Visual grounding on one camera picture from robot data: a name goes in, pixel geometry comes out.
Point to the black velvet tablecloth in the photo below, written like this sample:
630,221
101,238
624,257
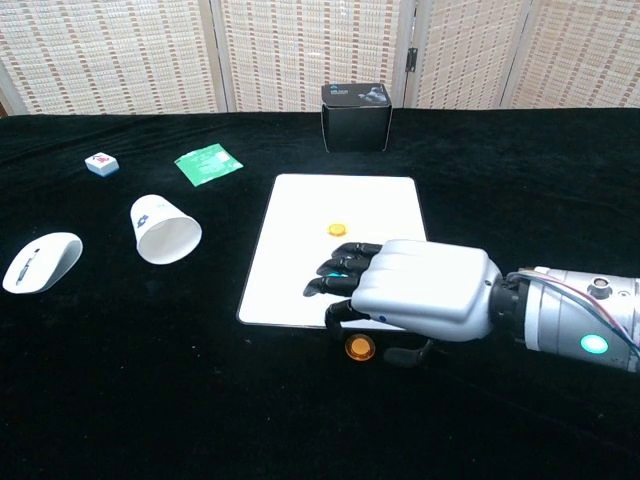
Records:
150,400

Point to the white mahjong tile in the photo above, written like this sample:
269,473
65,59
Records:
101,164

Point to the white rectangular magnetic board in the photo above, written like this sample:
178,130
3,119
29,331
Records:
300,225

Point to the white paper cup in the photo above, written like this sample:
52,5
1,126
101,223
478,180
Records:
167,240

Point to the black cardboard box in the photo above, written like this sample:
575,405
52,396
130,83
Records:
355,127

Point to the white computer mouse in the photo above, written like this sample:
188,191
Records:
45,260

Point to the woven bamboo folding screen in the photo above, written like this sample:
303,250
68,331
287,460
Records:
300,50

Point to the black screen hinge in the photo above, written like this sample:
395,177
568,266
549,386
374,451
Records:
411,59

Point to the orange disc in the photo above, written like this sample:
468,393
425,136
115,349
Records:
359,347
336,229

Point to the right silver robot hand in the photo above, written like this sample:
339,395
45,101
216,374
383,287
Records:
430,290

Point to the green foil sachet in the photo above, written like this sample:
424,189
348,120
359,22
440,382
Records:
207,164

